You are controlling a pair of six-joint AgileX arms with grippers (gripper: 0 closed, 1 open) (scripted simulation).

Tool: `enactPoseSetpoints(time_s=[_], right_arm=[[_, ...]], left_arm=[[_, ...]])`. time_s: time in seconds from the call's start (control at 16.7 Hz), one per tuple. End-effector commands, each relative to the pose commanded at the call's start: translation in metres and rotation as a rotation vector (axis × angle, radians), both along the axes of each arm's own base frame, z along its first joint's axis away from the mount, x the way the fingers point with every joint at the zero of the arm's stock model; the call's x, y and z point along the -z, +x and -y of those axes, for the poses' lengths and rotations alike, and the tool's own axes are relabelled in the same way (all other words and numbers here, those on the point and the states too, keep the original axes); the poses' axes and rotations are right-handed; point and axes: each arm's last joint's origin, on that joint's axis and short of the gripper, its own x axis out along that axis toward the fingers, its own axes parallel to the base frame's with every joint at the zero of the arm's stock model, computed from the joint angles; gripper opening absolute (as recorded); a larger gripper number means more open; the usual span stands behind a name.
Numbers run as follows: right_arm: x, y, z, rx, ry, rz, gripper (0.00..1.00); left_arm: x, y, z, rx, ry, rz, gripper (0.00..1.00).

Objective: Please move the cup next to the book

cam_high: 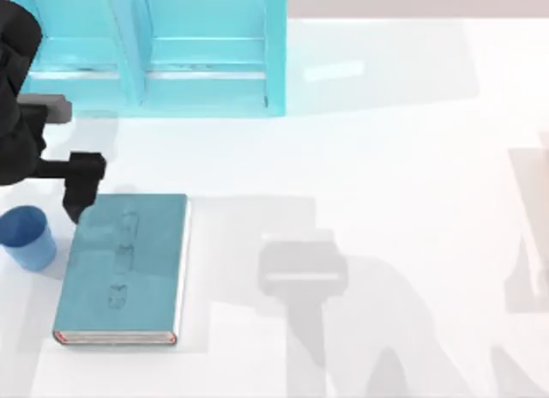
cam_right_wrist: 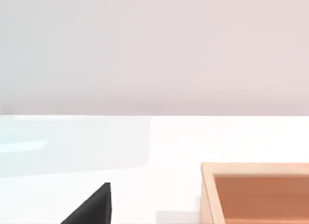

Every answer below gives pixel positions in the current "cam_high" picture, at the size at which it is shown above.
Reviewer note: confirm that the blue cup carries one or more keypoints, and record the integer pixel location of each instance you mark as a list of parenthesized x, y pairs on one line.
[(28, 239)]

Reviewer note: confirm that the teal hardcover book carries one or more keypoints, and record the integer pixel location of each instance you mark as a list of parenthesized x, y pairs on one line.
[(124, 265)]

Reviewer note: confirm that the light blue rack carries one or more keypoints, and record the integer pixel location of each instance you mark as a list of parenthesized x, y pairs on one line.
[(193, 42)]

